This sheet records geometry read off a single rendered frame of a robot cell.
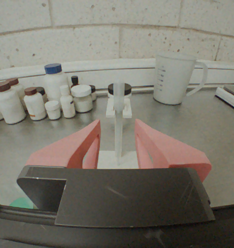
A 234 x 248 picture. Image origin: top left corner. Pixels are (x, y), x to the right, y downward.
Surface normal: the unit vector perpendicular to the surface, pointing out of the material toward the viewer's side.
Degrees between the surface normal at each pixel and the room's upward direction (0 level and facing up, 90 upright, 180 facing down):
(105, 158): 0
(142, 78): 90
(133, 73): 90
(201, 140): 0
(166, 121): 0
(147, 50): 90
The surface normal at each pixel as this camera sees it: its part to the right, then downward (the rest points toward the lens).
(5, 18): 0.20, 0.58
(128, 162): 0.00, -0.81
